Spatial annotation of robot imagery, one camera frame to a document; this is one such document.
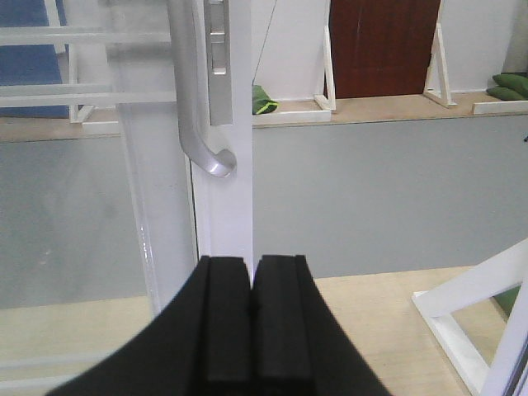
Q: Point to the green sandbags at right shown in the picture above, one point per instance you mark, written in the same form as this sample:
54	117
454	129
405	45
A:
509	87

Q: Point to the brown wooden door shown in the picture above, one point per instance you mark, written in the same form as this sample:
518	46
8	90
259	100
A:
381	47

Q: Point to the grey metal door handle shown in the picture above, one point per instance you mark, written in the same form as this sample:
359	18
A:
182	26

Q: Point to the white triangular brace right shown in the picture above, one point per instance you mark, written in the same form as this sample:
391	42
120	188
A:
437	85

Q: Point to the white triangular brace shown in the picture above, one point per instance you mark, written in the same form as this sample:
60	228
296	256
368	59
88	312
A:
327	101
437	85

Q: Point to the white framed sliding glass door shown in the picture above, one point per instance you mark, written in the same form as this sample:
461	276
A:
103	216

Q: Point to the white wooden support brace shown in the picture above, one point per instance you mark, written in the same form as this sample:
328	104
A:
496	286

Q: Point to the white partition panel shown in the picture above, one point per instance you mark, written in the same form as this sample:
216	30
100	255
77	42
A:
287	47

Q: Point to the white wooden base frame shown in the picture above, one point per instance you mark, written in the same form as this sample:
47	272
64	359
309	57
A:
294	112

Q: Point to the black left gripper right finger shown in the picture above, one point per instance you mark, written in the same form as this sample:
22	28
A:
299	348

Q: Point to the white triangular brace left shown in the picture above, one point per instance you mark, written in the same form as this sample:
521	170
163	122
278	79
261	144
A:
327	101

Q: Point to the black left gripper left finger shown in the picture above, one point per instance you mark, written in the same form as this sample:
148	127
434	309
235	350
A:
200	344

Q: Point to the grey metal lock plate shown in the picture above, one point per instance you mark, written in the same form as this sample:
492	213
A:
218	61

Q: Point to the green sandbag near white panel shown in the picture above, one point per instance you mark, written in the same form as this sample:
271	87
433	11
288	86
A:
261	102

